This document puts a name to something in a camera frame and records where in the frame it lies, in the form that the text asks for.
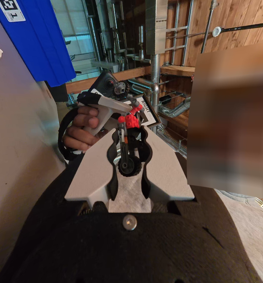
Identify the wooden beam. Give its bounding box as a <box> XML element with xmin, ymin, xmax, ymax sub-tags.
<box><xmin>65</xmin><ymin>66</ymin><xmax>196</xmax><ymax>94</ymax></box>

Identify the round metal duct pipe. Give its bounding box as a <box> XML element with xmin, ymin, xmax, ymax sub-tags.
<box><xmin>131</xmin><ymin>54</ymin><xmax>191</xmax><ymax>118</ymax></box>

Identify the lego motorcycle body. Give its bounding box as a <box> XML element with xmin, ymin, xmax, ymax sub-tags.
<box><xmin>117</xmin><ymin>112</ymin><xmax>145</xmax><ymax>178</ymax></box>

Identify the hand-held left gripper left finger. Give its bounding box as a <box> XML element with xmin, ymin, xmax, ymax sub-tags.
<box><xmin>64</xmin><ymin>128</ymin><xmax>119</xmax><ymax>209</ymax></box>

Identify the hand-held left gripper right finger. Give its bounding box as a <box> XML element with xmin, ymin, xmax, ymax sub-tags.
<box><xmin>141</xmin><ymin>125</ymin><xmax>195</xmax><ymax>201</ymax></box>

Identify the person's right hand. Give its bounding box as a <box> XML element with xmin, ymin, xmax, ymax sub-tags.
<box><xmin>63</xmin><ymin>106</ymin><xmax>109</xmax><ymax>153</ymax></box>

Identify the rectangular metal duct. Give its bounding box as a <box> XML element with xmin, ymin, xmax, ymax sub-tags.
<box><xmin>145</xmin><ymin>0</ymin><xmax>168</xmax><ymax>55</ymax></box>

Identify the framed marker sign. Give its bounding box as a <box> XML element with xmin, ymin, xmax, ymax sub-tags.
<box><xmin>123</xmin><ymin>94</ymin><xmax>162</xmax><ymax>129</ymax></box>

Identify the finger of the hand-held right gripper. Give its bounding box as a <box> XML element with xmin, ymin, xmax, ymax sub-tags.
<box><xmin>98</xmin><ymin>96</ymin><xmax>132</xmax><ymax>112</ymax></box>

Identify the black panel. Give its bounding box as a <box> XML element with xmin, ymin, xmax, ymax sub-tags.
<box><xmin>44</xmin><ymin>80</ymin><xmax>69</xmax><ymax>102</ymax></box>

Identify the blue plastic bin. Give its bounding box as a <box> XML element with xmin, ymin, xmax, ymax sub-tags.
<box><xmin>0</xmin><ymin>0</ymin><xmax>77</xmax><ymax>88</ymax></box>

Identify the lego wheel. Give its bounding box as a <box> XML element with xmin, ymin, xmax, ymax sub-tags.
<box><xmin>114</xmin><ymin>81</ymin><xmax>143</xmax><ymax>115</ymax></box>

